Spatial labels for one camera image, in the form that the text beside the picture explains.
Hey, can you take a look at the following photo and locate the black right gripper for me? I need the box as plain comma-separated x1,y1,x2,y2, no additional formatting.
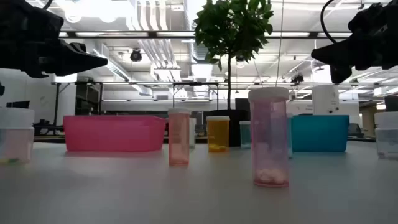
310,1,398,84

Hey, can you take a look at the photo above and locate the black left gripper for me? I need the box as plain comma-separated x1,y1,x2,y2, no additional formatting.
0,0,109,79

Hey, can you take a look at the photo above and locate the clear jar with white lid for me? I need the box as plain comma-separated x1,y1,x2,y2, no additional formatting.
374,111,398,160
0,107,35,165

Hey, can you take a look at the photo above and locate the tall teal pill bottle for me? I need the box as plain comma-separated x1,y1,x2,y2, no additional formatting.
287,112,294,159

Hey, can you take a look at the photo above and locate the tall pink pill bottle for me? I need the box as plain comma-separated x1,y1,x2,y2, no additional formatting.
248,86,290,189

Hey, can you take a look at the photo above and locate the short teal pill bottle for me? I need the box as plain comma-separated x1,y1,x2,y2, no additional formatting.
239,120,252,149

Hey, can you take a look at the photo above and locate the salmon orange pill bottle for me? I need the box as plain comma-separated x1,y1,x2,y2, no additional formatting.
167,107,192,167

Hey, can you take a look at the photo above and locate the amber yellow pill bottle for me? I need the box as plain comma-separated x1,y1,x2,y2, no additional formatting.
206,115,231,153

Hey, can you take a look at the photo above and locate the blue plastic bin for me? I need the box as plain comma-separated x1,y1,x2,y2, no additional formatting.
291,114,350,153

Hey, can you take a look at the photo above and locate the pink plastic bin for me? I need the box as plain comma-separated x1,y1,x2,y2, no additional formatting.
63,114,167,152

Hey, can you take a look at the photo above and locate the white pillar box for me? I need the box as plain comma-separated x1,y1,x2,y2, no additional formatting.
312,85,340,116

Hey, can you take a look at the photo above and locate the black shelf rack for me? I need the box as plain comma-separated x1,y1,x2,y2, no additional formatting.
74,81,104,116

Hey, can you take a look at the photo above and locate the black ceiling spotlight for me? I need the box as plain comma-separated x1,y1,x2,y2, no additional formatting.
129,48,143,63

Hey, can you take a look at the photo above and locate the black computer monitor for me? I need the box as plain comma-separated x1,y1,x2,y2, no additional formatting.
6,100,30,110

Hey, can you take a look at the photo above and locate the black screen behind pot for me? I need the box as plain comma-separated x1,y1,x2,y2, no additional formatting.
235,98,251,110

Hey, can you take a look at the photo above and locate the green leafy tree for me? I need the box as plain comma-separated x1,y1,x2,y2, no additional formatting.
193,0,275,110

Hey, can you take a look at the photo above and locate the black metal frame stand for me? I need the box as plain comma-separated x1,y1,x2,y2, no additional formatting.
172,82,220,121

